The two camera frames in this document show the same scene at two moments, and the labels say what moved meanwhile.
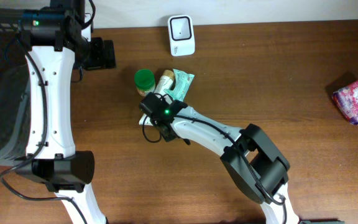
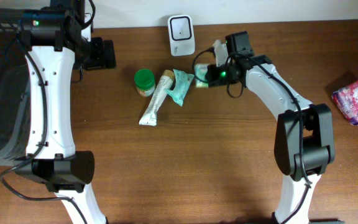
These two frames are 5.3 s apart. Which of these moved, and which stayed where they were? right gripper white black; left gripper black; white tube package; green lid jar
Moved: right gripper white black
Stayed: white tube package; left gripper black; green lid jar
